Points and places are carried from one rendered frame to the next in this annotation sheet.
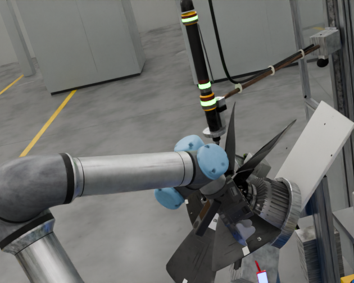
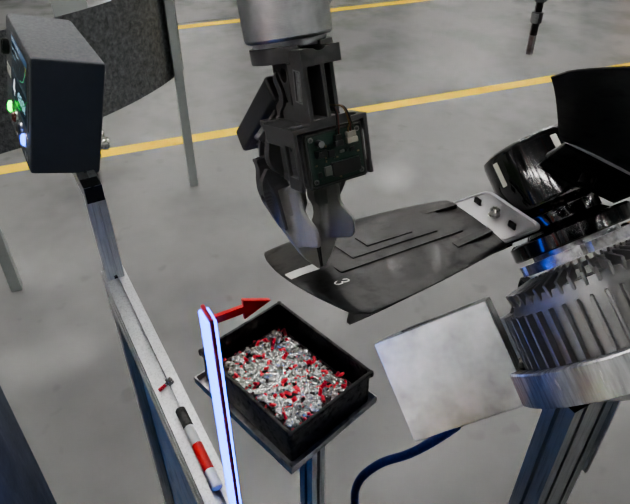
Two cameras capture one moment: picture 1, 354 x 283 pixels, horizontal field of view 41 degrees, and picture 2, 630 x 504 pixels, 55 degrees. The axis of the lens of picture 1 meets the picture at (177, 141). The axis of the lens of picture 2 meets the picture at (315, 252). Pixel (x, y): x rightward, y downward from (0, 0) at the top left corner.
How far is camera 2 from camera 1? 1.11 m
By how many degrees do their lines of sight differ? 55
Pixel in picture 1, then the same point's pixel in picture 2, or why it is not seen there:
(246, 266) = (408, 343)
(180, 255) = not seen: hidden behind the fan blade
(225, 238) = (358, 229)
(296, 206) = not seen: outside the picture
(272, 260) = (475, 400)
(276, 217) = (566, 338)
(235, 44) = not seen: outside the picture
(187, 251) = not seen: hidden behind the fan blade
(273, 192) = (624, 285)
